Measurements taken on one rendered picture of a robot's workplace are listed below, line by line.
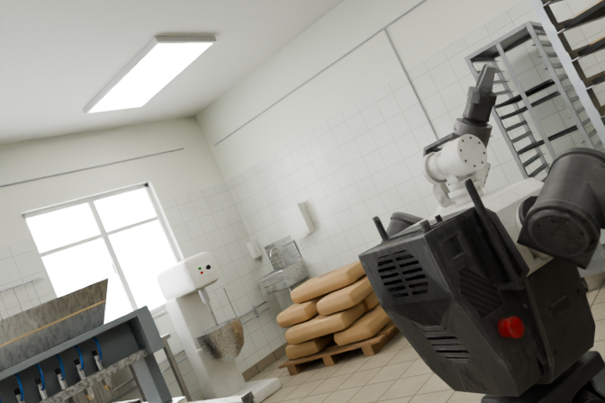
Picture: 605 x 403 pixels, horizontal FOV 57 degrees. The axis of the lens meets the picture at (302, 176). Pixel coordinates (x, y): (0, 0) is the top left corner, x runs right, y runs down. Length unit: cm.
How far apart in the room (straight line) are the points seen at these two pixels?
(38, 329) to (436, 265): 142
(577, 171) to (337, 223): 509
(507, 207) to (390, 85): 441
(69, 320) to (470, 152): 145
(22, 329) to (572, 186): 162
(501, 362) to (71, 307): 145
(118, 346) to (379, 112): 383
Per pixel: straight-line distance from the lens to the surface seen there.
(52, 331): 202
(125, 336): 211
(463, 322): 90
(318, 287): 522
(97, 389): 469
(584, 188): 85
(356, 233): 578
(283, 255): 643
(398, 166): 537
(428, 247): 86
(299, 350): 540
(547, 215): 82
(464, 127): 139
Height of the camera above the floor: 119
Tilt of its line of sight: 5 degrees up
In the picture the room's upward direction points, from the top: 25 degrees counter-clockwise
